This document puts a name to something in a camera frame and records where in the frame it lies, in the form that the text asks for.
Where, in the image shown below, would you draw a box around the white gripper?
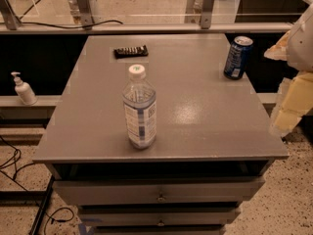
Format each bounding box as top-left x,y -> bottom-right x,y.
264,4 -> 313,137

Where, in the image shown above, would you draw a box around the clear plastic water bottle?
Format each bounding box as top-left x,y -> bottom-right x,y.
122,64 -> 157,149

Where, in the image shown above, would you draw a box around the white pump dispenser bottle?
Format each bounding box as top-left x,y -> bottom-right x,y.
11,71 -> 37,105

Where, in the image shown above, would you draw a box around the blue soda can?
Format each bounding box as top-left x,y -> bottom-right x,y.
224,36 -> 253,79

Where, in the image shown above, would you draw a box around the grey drawer cabinet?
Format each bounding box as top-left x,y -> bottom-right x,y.
34,34 -> 288,235

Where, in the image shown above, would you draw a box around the right metal bracket post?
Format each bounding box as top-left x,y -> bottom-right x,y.
184,0 -> 218,29

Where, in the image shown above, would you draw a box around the metal bracket post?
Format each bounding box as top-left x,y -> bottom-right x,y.
184,0 -> 218,29
67,0 -> 94,29

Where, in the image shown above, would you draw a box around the left metal bracket post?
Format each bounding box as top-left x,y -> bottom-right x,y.
67,0 -> 94,29

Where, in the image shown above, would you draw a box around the black cable on rail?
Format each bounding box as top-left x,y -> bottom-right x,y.
19,19 -> 124,29

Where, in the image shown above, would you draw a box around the black floor cables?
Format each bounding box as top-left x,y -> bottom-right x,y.
0,134 -> 75,235

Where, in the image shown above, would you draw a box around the far left metal bracket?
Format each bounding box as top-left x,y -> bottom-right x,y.
0,0 -> 22,30

